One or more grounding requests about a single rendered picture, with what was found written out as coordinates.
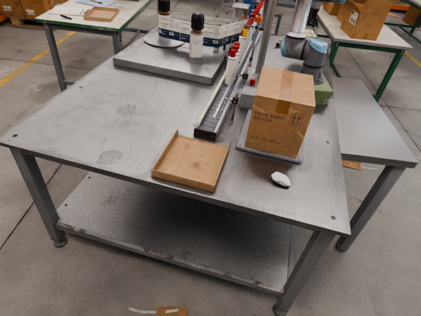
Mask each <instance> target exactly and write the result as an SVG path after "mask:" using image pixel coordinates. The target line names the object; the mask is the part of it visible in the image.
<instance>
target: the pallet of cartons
mask: <svg viewBox="0 0 421 316"><path fill-rule="evenodd" d="M67 1H69V0H0V12H1V13H3V15H4V17H8V18H10V20H11V22H7V21H3V22H1V23H0V24H3V25H9V26H18V27H24V28H33V29H42V30H44V26H37V25H31V24H25V23H24V21H23V20H29V21H35V20H34V19H35V18H36V17H38V16H40V15H42V14H44V13H46V12H48V11H49V10H51V9H53V8H54V7H55V6H59V5H61V4H63V3H65V2H67Z"/></svg>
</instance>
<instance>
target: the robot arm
mask: <svg viewBox="0 0 421 316"><path fill-rule="evenodd" d="M322 2H326V3H336V4H344V3H345V0H296V4H295V8H294V13H293V18H292V22H291V27H290V30H289V32H288V33H286V36H284V37H283V39H282V42H281V54H282V56H283V57H287V58H292V59H296V60H302V61H303V65H302V67H301V69H300V70H299V72H298V73H303V74H307V75H313V81H314V83H319V82H321V80H322V66H323V62H324V60H325V56H326V53H327V48H328V44H327V43H326V42H325V41H323V40H321V39H318V38H310V39H309V40H305V39H306V35H305V34H304V31H305V27H306V26H312V27H313V29H314V33H315V35H317V30H318V29H317V28H318V18H317V17H316V15H317V13H318V11H319V10H320V7H321V5H322V4H323V3H322Z"/></svg>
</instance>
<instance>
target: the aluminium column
mask: <svg viewBox="0 0 421 316"><path fill-rule="evenodd" d="M277 1H278V0H269V6H268V11H267V15H266V21H265V25H264V31H263V34H262V40H261V46H260V50H259V56H258V59H257V65H256V71H255V73H258V74H261V70H262V67H263V66H264V60H265V57H266V52H267V48H268V43H269V37H270V34H271V28H272V25H273V19H274V14H275V10H276V5H277Z"/></svg>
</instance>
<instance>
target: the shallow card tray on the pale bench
mask: <svg viewBox="0 0 421 316"><path fill-rule="evenodd" d="M118 13H119V9H118V8H105V7H97V6H94V7H93V8H91V9H90V10H89V11H88V12H87V13H86V14H85V15H84V16H83V17H84V20H87V21H101V22H109V23H111V22H112V21H113V19H114V18H115V17H116V16H117V14H118Z"/></svg>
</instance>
